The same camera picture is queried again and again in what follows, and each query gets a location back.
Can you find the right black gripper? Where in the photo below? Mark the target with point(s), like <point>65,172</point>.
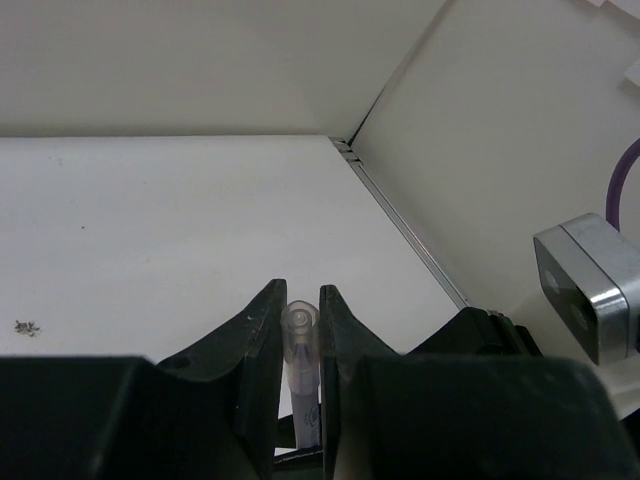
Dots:
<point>474,331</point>

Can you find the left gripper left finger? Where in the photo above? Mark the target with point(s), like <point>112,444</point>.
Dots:
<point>207,412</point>

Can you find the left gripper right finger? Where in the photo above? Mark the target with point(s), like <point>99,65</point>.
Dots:
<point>389,416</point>

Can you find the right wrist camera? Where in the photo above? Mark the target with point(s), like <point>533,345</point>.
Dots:
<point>589,273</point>

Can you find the aluminium side rail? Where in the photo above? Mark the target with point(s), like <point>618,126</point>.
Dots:
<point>416,244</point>

